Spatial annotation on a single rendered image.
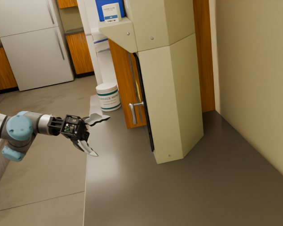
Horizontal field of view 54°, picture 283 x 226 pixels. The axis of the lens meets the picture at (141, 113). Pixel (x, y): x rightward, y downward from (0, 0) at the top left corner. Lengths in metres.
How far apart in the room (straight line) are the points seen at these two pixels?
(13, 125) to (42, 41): 5.11
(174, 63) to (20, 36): 5.21
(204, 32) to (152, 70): 0.50
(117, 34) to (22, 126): 0.42
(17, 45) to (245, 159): 5.42
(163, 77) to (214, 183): 0.42
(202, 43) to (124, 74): 0.41
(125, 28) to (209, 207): 0.64
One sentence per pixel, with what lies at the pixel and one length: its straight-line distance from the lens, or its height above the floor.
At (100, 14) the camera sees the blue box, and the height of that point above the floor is 1.54.
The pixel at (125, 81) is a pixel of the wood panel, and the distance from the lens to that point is 1.38.
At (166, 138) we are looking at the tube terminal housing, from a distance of 1.11.
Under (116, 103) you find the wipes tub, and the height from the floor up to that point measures 0.98.
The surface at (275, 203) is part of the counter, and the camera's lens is 1.00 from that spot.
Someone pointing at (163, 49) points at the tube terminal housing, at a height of 1.40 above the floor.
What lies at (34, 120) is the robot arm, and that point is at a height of 1.23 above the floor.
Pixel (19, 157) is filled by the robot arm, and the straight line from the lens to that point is 1.06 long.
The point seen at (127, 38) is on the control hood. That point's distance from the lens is 0.96.
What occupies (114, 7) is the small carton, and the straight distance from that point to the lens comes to 1.03.
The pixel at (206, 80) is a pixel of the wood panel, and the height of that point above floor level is 1.12.
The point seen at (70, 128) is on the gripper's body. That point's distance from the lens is 1.01.
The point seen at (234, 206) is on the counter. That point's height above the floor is 0.94.
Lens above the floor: 1.62
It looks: 25 degrees down
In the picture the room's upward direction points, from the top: 10 degrees counter-clockwise
